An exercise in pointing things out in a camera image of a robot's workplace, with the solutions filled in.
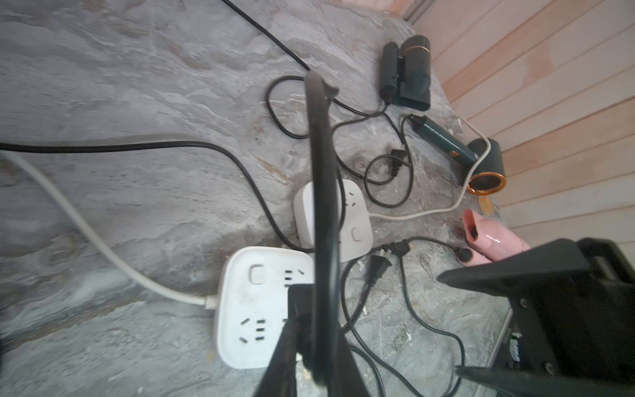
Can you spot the dark green hair dryer copper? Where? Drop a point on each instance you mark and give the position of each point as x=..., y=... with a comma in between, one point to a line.
x=488, y=178

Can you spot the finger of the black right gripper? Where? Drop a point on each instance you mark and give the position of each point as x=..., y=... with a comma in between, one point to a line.
x=527, y=384
x=506, y=270

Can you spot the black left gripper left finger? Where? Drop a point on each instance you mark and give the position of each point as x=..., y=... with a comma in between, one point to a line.
x=280, y=379

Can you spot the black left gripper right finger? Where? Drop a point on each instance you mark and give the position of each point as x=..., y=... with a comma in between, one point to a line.
x=347, y=379

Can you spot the white power strip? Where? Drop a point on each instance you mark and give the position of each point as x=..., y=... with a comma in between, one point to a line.
x=252, y=302
x=356, y=235

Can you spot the dark green folded hair dryer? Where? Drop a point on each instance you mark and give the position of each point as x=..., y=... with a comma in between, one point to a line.
x=406, y=74

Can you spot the far white power strip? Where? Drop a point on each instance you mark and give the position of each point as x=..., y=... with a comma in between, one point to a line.
x=356, y=235

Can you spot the near white power strip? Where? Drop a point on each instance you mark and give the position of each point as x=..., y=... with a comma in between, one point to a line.
x=252, y=302

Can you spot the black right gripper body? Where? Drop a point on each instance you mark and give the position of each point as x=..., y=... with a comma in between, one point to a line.
x=575, y=309

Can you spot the pink folded hair dryer right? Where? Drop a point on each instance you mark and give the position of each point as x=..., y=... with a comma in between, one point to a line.
x=489, y=241

